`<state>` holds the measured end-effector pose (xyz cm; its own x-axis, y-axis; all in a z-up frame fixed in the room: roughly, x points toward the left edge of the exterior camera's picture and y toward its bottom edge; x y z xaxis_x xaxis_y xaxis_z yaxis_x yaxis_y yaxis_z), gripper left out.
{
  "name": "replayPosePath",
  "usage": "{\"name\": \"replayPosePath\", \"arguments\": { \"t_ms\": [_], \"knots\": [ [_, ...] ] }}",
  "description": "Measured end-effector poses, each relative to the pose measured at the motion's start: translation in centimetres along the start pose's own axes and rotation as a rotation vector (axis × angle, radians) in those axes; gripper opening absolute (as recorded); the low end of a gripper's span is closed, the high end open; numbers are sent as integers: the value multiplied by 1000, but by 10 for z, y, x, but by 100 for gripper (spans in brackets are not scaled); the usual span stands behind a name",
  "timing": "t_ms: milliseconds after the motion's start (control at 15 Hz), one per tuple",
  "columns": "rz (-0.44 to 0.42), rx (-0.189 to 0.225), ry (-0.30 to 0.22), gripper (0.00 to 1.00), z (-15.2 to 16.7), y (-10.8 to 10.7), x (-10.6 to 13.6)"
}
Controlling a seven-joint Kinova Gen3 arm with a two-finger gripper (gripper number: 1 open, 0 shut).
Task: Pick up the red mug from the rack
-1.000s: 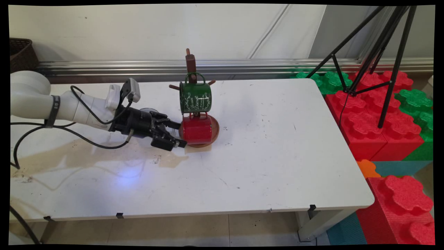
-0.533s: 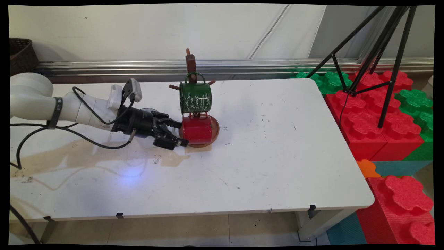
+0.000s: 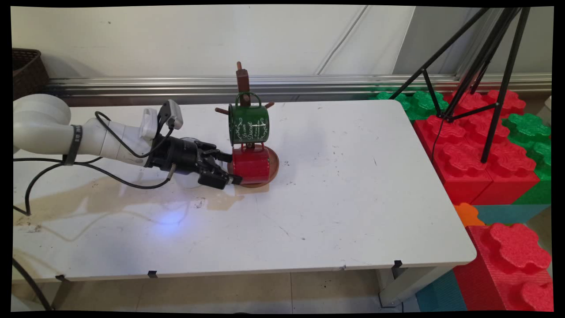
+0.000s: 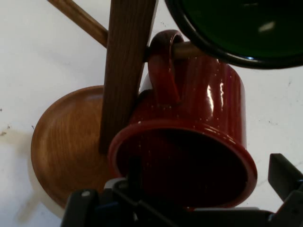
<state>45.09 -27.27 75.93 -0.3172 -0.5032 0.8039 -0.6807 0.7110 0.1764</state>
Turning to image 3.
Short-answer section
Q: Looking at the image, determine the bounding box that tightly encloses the green enamel mug white print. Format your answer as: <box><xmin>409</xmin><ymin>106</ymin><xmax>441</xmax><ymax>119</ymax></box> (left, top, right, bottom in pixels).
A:
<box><xmin>228</xmin><ymin>92</ymin><xmax>270</xmax><ymax>146</ymax></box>

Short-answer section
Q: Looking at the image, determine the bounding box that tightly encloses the aluminium rail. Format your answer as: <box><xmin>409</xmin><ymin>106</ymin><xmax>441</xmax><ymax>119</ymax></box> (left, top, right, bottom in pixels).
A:
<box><xmin>44</xmin><ymin>74</ymin><xmax>552</xmax><ymax>96</ymax></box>

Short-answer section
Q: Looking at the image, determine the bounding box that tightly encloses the teal foam mat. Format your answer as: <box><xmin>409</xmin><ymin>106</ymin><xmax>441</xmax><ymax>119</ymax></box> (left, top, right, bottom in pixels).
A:
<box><xmin>474</xmin><ymin>204</ymin><xmax>550</xmax><ymax>226</ymax></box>
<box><xmin>415</xmin><ymin>269</ymin><xmax>468</xmax><ymax>312</ymax></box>

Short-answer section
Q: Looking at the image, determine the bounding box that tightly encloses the large red foam block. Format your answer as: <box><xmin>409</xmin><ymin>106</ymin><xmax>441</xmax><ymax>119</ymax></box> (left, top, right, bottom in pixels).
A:
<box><xmin>453</xmin><ymin>223</ymin><xmax>554</xmax><ymax>312</ymax></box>

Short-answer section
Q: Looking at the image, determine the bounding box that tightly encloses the black velcro arm strap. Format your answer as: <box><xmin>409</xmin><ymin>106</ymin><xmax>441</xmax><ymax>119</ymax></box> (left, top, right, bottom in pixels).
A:
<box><xmin>63</xmin><ymin>125</ymin><xmax>83</xmax><ymax>167</ymax></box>

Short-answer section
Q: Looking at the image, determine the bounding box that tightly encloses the wooden mug tree stand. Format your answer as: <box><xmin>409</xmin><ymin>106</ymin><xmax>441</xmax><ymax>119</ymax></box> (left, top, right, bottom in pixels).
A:
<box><xmin>215</xmin><ymin>61</ymin><xmax>280</xmax><ymax>189</ymax></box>

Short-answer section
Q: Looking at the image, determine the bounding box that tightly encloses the black tripod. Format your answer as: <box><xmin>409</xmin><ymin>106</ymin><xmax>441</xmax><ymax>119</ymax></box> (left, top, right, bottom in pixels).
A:
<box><xmin>388</xmin><ymin>7</ymin><xmax>531</xmax><ymax>164</ymax></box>

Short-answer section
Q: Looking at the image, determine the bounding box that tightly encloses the white table leg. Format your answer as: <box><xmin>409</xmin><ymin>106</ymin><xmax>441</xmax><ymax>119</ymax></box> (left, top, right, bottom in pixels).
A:
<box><xmin>377</xmin><ymin>265</ymin><xmax>454</xmax><ymax>309</ymax></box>

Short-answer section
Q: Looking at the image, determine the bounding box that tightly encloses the black camera cable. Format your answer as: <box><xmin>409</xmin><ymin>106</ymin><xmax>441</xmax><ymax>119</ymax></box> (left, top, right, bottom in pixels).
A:
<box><xmin>94</xmin><ymin>111</ymin><xmax>173</xmax><ymax>159</ymax></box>

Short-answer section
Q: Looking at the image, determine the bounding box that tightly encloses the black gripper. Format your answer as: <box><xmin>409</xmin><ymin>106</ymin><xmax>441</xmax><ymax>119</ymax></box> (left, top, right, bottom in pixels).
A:
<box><xmin>145</xmin><ymin>135</ymin><xmax>243</xmax><ymax>190</ymax></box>

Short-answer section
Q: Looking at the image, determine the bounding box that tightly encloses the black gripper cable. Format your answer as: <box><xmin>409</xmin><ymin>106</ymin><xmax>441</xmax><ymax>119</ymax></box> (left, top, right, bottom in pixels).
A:
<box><xmin>13</xmin><ymin>157</ymin><xmax>176</xmax><ymax>217</ymax></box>

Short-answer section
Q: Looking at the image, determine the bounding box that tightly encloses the green foam block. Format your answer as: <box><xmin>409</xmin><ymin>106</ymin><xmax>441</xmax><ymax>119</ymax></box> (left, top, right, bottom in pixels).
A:
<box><xmin>502</xmin><ymin>113</ymin><xmax>552</xmax><ymax>205</ymax></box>
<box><xmin>374</xmin><ymin>90</ymin><xmax>449</xmax><ymax>121</ymax></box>

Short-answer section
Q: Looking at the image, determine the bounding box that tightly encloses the red enamel mug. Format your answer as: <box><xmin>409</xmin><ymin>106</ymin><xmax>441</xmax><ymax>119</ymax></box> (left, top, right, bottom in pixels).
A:
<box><xmin>231</xmin><ymin>144</ymin><xmax>271</xmax><ymax>185</ymax></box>

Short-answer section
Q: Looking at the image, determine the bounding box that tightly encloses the dark wicker basket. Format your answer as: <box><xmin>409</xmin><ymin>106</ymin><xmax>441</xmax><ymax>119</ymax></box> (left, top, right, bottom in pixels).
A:
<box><xmin>12</xmin><ymin>48</ymin><xmax>50</xmax><ymax>102</ymax></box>

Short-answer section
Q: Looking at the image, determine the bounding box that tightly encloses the orange foam piece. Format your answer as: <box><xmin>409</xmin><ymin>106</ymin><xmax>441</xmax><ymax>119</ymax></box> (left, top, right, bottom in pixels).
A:
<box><xmin>453</xmin><ymin>202</ymin><xmax>486</xmax><ymax>228</ymax></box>

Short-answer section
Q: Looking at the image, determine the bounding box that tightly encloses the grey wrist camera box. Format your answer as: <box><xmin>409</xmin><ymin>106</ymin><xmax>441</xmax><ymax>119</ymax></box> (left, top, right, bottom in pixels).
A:
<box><xmin>157</xmin><ymin>99</ymin><xmax>184</xmax><ymax>130</ymax></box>

